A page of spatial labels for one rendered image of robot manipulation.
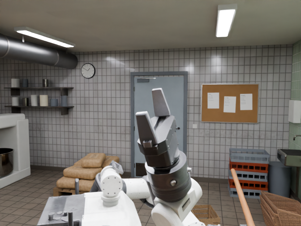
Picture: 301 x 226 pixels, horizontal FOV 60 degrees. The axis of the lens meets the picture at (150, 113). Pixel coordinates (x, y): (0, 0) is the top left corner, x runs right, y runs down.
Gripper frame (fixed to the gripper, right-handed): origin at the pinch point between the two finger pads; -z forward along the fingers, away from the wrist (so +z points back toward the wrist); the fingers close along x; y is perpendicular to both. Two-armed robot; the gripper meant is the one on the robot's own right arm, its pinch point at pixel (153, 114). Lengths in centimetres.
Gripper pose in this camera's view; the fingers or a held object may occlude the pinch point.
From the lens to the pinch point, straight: 49.9
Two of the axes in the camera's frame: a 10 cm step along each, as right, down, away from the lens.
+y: 9.4, -0.9, -3.4
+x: 2.6, -4.5, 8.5
